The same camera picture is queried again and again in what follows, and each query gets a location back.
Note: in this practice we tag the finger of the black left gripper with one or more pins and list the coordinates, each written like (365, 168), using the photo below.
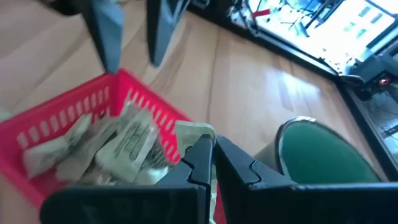
(109, 34)
(163, 28)

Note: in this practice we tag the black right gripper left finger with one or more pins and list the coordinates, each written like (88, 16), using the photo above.
(186, 199)

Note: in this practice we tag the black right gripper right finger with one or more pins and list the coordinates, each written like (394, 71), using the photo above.
(264, 199)

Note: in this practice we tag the red plastic slotted basket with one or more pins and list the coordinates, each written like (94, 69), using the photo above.
(118, 84)

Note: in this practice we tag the green enamel mug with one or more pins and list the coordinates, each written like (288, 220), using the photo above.
(326, 155)

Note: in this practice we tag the black device with red light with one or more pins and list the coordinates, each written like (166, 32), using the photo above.
(370, 70)

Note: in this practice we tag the black aluminium table frame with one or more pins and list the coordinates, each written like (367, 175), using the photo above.
(295, 53)

